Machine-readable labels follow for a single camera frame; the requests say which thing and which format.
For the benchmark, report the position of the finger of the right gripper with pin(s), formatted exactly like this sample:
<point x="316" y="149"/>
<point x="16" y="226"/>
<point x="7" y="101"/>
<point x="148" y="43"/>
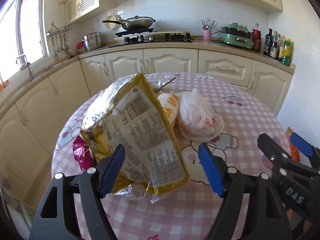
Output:
<point x="281" y="159"/>
<point x="308" y="150"/>

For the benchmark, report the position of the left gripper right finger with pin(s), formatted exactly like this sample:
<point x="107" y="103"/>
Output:
<point x="266" y="217"/>

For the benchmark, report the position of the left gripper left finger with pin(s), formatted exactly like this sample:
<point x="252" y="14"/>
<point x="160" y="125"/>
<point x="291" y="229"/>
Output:
<point x="56" y="214"/>

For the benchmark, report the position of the gold foil snack bag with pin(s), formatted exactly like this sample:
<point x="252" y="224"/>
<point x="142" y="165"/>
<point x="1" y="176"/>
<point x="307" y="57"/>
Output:
<point x="128" y="113"/>

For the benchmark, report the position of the pink checkered tablecloth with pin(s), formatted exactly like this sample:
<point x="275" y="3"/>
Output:
<point x="189" y="212"/>

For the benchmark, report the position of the magenta snack wrapper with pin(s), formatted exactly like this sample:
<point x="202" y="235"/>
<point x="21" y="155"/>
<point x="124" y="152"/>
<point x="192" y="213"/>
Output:
<point x="83" y="154"/>

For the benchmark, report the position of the white plastic bag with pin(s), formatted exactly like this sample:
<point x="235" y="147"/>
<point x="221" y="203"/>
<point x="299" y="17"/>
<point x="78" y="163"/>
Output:
<point x="197" y="120"/>

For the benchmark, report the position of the green yellow oil bottle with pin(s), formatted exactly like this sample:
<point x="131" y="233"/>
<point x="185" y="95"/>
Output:
<point x="286" y="52"/>

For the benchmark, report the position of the dark soy sauce bottle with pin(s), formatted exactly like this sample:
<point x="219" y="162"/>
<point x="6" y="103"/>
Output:
<point x="268" y="42"/>

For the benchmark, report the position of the red cola bottle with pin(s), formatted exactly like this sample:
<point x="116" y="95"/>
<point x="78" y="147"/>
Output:
<point x="256" y="38"/>

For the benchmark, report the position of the green electric grill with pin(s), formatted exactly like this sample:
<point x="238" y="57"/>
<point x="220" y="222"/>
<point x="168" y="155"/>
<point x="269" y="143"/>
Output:
<point x="236" y="34"/>

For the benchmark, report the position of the pink utensil holder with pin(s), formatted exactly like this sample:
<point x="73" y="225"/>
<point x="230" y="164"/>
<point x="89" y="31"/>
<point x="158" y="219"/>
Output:
<point x="207" y="35"/>

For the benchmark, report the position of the chrome sink faucet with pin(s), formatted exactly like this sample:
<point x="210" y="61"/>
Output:
<point x="25" y="65"/>

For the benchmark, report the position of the red bowl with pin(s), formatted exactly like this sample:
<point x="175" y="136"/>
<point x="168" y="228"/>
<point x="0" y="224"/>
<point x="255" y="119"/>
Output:
<point x="80" y="45"/>

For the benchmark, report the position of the black gas stove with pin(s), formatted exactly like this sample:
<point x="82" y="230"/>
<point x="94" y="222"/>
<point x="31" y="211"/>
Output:
<point x="149" y="35"/>

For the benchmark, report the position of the stainless steel steamer pot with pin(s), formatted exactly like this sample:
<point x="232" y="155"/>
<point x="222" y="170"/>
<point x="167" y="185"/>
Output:
<point x="93" y="40"/>

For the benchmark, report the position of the hanging utensil rack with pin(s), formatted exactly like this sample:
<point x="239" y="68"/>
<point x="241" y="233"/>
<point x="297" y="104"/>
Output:
<point x="59" y="40"/>

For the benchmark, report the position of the window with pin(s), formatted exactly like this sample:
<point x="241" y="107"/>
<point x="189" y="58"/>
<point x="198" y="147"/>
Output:
<point x="22" y="36"/>

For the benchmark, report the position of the frying pan with lid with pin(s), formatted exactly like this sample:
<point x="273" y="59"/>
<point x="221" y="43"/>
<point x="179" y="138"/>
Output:
<point x="134" y="23"/>

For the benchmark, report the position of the cream colander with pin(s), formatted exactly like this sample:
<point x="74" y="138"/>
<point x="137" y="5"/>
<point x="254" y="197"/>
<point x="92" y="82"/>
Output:
<point x="111" y="25"/>

